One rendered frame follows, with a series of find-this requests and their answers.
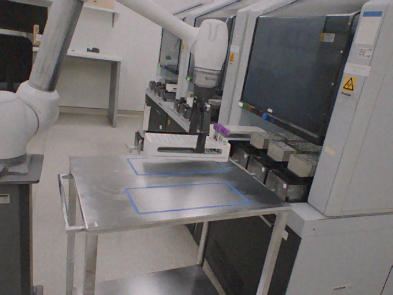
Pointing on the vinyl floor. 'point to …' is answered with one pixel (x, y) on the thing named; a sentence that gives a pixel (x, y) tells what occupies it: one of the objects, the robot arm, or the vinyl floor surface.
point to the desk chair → (15, 61)
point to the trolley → (160, 214)
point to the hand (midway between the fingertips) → (196, 141)
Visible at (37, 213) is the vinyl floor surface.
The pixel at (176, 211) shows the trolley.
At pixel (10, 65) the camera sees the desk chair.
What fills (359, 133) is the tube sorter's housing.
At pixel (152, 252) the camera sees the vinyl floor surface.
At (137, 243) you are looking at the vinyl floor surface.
